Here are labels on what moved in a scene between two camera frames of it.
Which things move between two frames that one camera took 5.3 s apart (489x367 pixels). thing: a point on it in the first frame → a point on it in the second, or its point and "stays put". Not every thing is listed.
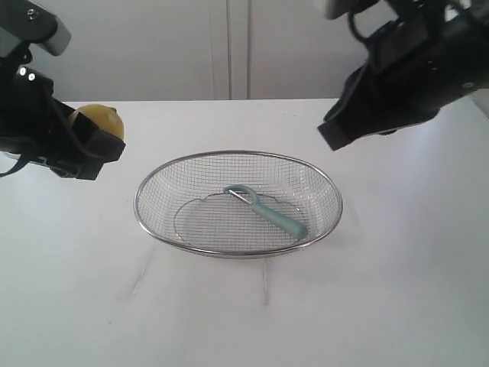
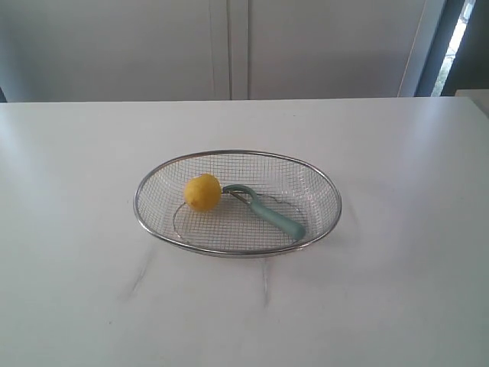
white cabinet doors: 199,50 stays put
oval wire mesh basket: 184,206 stays put
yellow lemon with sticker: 105,118 → 202,192
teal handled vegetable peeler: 282,221 stays put
